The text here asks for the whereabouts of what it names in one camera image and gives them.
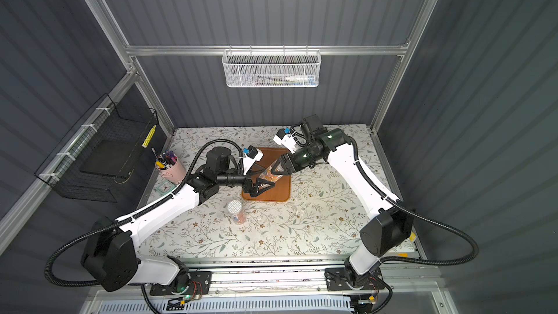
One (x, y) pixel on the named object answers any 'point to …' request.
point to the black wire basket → (108, 142)
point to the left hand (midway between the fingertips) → (272, 180)
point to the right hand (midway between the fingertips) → (281, 169)
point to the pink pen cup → (168, 166)
